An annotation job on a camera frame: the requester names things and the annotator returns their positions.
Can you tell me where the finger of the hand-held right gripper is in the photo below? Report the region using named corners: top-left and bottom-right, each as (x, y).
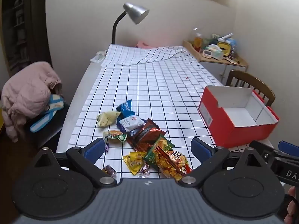
top-left (250, 140), bottom-right (299, 166)
top-left (278, 141), bottom-right (299, 155)

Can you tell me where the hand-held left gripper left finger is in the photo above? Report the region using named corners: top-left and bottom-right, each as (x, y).
top-left (35, 138), bottom-right (117, 188)

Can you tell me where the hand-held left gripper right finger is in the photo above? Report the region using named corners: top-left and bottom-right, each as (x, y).
top-left (178, 138), bottom-right (267, 188)

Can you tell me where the dark candy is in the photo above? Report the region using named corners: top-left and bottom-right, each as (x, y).
top-left (102, 165), bottom-right (117, 176)

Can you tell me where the burger print snack packet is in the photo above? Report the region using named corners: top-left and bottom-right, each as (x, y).
top-left (103, 130), bottom-right (128, 143)

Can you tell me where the red cardboard box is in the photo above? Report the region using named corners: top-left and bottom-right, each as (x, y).
top-left (198, 85), bottom-right (280, 148)

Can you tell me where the large orange red snack packet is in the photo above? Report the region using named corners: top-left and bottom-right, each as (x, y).
top-left (153, 146), bottom-right (193, 182)

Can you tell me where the pale yellow snack packet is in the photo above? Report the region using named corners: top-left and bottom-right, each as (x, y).
top-left (97, 111), bottom-right (122, 128)

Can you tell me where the green yellow chip packet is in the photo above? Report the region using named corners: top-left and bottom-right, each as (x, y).
top-left (153, 135), bottom-right (175, 151)

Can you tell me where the pale blue snack packet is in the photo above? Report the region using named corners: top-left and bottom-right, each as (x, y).
top-left (117, 115), bottom-right (146, 132)

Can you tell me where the green snack packet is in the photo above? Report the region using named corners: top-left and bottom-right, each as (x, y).
top-left (143, 145), bottom-right (164, 171)

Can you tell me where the clear small snack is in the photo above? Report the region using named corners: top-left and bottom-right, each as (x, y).
top-left (138, 162), bottom-right (150, 179)

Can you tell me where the red brown foil packet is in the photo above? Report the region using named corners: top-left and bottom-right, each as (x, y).
top-left (126, 119), bottom-right (167, 152)

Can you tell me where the person's right hand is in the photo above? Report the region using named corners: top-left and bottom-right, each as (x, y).
top-left (284, 187), bottom-right (299, 224)

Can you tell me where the dark chair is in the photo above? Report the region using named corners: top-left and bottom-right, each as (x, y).
top-left (23, 103), bottom-right (70, 150)

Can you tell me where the blue white striped cloth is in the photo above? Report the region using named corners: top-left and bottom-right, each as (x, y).
top-left (30, 94), bottom-right (65, 133)

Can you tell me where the brown wooden chair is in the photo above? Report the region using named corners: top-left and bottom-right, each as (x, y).
top-left (225, 69), bottom-right (276, 107)

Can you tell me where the white checkered tablecloth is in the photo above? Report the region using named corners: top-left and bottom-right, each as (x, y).
top-left (68, 44), bottom-right (272, 180)

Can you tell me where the grey wooden top cabinet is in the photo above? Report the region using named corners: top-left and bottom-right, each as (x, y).
top-left (183, 40), bottom-right (248, 85)

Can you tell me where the pink padded jacket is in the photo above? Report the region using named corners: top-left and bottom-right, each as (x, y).
top-left (1, 61), bottom-right (62, 143)

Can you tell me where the white paper pack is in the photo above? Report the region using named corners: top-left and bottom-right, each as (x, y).
top-left (90, 51), bottom-right (108, 63)

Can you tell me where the pale green tissue pack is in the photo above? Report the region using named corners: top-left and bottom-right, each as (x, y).
top-left (209, 44), bottom-right (225, 61)

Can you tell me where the yellow tissue box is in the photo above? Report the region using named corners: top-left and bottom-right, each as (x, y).
top-left (217, 41), bottom-right (232, 57)

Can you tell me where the orange drink bottle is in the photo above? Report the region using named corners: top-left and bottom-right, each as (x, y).
top-left (193, 27), bottom-right (203, 52)

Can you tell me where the silver desk lamp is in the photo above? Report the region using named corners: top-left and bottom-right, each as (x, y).
top-left (112, 2), bottom-right (150, 45)

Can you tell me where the dark bookshelf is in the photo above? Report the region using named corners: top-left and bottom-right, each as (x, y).
top-left (0, 0), bottom-right (53, 75)

